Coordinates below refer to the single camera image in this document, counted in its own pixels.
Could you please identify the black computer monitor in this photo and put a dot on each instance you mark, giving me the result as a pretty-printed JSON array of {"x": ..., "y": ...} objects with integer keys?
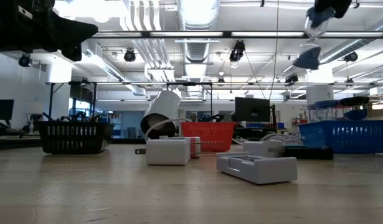
[
  {"x": 252, "y": 109},
  {"x": 2, "y": 109}
]

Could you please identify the black plastic basket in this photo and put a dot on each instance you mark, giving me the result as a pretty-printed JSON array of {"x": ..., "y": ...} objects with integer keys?
[{"x": 73, "y": 147}]

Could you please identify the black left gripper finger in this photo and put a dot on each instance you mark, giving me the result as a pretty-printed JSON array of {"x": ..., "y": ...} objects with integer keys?
[
  {"x": 73, "y": 53},
  {"x": 73, "y": 32}
]

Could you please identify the purple hourglass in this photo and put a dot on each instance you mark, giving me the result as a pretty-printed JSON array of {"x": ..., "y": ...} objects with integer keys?
[{"x": 311, "y": 112}]

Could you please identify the blue plastic basket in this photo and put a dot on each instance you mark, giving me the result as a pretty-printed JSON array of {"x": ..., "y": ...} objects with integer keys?
[{"x": 343, "y": 138}]

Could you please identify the red plastic basket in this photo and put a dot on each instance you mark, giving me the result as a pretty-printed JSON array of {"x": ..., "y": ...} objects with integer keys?
[{"x": 214, "y": 138}]

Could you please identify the white cube wall charger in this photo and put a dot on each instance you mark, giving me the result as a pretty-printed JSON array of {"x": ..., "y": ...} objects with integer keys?
[{"x": 262, "y": 148}]

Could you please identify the white desk lamp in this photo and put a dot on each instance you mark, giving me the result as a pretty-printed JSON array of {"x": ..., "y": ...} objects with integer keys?
[{"x": 163, "y": 107}]

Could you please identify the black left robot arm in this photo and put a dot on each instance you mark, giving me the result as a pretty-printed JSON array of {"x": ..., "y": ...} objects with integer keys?
[{"x": 1, "y": 28}]

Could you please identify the black overhead frame bar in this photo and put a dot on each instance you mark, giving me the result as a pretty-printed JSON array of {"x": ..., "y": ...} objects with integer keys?
[{"x": 191, "y": 34}]

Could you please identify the person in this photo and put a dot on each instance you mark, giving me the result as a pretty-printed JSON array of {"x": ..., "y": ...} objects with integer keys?
[{"x": 193, "y": 117}]

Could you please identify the black background frame structure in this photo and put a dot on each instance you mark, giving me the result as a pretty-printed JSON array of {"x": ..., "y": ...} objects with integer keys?
[{"x": 132, "y": 83}]

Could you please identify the pink white wall charger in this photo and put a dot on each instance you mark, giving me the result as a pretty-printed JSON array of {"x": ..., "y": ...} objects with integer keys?
[{"x": 195, "y": 149}]

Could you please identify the black ceiling spotlight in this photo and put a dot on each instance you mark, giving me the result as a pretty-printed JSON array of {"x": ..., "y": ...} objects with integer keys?
[
  {"x": 238, "y": 49},
  {"x": 351, "y": 57},
  {"x": 129, "y": 55},
  {"x": 291, "y": 78},
  {"x": 24, "y": 60}
]

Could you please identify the large white wall charger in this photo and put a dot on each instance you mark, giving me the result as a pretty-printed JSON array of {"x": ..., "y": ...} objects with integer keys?
[{"x": 167, "y": 152}]

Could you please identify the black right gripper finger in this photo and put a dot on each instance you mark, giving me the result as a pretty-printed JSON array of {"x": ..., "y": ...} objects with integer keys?
[
  {"x": 342, "y": 6},
  {"x": 325, "y": 4}
]

